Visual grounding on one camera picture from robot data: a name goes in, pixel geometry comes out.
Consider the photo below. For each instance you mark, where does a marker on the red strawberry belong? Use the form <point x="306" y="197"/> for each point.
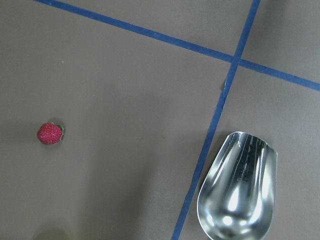
<point x="50" y="133"/>

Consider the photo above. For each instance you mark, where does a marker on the steel scoop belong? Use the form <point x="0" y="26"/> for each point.
<point x="237" y="198"/>

